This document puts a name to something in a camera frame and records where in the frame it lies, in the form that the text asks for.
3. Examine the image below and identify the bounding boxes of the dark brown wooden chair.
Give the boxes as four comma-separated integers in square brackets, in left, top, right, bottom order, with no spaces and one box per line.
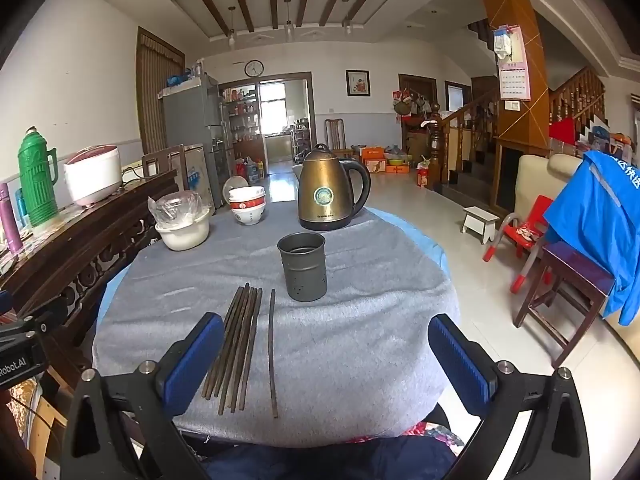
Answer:
[141,144,190,192]

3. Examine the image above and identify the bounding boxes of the kitchen shelf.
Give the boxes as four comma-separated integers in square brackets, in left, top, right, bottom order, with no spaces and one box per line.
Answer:
[222,86,264,162]

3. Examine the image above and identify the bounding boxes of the brown wooden door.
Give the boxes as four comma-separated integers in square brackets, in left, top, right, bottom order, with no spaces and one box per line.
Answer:
[135,26,186,157]

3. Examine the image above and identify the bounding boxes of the purple bottle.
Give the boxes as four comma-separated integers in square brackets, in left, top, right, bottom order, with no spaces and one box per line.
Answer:
[0,182,24,256]

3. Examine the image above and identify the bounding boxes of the dark blue clothing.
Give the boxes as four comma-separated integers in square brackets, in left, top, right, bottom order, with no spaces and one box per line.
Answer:
[202,434,458,480]

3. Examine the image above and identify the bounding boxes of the blue jacket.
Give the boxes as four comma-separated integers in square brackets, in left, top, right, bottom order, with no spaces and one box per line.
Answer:
[543,149,640,329]

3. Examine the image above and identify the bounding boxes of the white plastic basin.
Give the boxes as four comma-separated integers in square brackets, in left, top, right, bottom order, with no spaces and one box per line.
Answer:
[154,206,211,252]

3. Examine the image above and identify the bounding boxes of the white electric fan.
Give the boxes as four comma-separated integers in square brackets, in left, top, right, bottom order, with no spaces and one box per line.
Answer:
[223,175,250,206]

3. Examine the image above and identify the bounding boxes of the white step stool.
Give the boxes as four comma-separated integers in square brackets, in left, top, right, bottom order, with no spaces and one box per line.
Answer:
[460,205,501,245]

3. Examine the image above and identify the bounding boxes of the brass electric kettle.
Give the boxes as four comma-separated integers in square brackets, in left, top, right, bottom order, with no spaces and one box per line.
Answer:
[297,143,372,232]

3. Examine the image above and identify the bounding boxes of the red plastic child chair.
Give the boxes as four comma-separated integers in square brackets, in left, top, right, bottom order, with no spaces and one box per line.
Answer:
[482,194,557,294]

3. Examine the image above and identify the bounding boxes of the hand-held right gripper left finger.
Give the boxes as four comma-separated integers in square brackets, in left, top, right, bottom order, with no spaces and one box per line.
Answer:
[60,312,225,480]

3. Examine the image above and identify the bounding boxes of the white bowl red emblem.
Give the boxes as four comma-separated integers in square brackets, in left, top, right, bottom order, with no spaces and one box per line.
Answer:
[232,207,265,226]

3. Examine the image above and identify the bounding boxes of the grey refrigerator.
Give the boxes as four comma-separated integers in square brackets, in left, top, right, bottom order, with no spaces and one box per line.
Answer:
[158,74,234,207]

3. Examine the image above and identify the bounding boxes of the tall-backed wooden chair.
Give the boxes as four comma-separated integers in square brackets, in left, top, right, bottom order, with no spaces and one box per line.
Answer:
[324,118,354,159]

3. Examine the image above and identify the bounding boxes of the white rice cooker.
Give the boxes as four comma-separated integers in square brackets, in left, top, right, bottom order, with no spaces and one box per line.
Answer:
[63,144,124,208]

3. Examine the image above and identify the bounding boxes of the wooden stair railing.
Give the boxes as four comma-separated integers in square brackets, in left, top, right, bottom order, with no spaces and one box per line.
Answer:
[427,65,606,186]

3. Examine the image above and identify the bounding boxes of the light blue table cover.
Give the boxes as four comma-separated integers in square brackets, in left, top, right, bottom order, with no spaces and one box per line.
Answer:
[95,206,449,333]

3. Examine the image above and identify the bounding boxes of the orange cardboard box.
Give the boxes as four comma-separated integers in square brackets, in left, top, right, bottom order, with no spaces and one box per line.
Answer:
[360,145,387,174]

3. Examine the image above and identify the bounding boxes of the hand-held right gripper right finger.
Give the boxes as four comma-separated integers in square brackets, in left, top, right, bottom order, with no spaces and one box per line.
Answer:
[427,312,593,480]

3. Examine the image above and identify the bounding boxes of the dark wooden stool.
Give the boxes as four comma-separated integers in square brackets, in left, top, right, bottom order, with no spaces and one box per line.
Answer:
[514,239,617,370]

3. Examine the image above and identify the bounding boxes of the framed picture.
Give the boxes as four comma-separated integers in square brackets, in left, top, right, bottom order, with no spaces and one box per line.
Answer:
[345,69,372,98]

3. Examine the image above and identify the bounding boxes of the grey metal chopstick holder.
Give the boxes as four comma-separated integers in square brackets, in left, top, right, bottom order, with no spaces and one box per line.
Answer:
[277,232,329,303]

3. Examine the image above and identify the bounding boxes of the clear plastic bag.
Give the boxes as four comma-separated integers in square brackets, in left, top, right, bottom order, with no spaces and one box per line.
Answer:
[148,190,204,226]

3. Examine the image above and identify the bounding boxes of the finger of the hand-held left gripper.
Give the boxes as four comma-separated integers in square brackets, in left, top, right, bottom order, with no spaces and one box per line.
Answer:
[21,300,69,337]

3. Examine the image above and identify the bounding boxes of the cream sofa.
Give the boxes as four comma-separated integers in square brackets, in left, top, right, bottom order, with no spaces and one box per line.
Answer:
[514,153,585,217]

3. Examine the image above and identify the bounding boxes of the white chest freezer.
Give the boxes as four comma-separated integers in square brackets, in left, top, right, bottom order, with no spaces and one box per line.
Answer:
[170,143,217,209]

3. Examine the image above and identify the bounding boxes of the orange wooden pillar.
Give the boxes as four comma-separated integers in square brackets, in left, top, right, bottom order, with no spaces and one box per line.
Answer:
[472,0,552,157]

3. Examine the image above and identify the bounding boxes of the bundle of dark chopsticks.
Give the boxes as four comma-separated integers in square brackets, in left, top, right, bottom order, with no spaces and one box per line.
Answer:
[201,282,264,417]

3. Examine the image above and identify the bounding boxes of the pink wall calendar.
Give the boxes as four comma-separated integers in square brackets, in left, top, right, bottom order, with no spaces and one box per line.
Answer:
[498,25,532,102]

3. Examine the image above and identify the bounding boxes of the green thermos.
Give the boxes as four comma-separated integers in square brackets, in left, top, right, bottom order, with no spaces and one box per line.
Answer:
[17,126,60,228]

